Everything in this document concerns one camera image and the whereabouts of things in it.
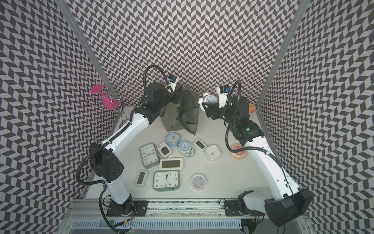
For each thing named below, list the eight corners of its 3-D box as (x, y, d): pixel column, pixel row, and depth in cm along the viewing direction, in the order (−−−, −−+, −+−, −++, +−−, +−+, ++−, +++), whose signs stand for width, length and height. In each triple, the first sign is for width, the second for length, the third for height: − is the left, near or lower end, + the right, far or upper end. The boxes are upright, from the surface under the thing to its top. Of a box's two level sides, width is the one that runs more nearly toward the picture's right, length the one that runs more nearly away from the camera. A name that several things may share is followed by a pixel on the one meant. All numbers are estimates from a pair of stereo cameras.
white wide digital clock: (159, 169, 86) (158, 168, 83) (160, 160, 90) (159, 158, 87) (182, 169, 86) (182, 168, 84) (183, 160, 90) (182, 158, 87)
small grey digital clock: (135, 186, 81) (134, 185, 79) (139, 171, 86) (138, 169, 84) (145, 186, 81) (144, 185, 79) (149, 171, 86) (147, 169, 84)
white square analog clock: (210, 163, 90) (210, 160, 87) (203, 150, 95) (203, 147, 92) (222, 157, 92) (223, 155, 89) (214, 145, 98) (215, 142, 95)
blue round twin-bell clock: (176, 151, 93) (175, 149, 90) (183, 141, 97) (183, 139, 95) (190, 160, 89) (190, 158, 87) (197, 149, 94) (197, 147, 91)
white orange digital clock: (164, 158, 90) (163, 156, 88) (156, 148, 95) (156, 146, 92) (172, 152, 93) (172, 150, 91) (164, 143, 97) (164, 141, 95)
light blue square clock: (165, 146, 96) (165, 144, 95) (167, 134, 103) (166, 132, 101) (180, 146, 96) (180, 144, 95) (181, 134, 103) (181, 132, 101)
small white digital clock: (192, 144, 97) (192, 142, 95) (197, 139, 99) (197, 137, 97) (202, 152, 93) (202, 151, 91) (207, 147, 96) (207, 145, 94)
